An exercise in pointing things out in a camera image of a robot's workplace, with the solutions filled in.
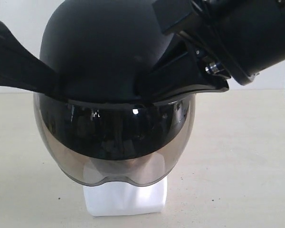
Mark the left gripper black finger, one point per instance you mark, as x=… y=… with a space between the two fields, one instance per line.
x=21 y=69

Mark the black helmet with tinted visor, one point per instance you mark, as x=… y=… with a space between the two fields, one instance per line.
x=100 y=131

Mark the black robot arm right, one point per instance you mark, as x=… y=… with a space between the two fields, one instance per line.
x=253 y=32

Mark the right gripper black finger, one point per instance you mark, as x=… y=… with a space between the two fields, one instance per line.
x=183 y=69
x=174 y=16

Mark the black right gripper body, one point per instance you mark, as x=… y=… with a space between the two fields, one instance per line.
x=206 y=36

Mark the white mannequin head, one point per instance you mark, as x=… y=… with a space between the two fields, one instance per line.
x=130 y=187

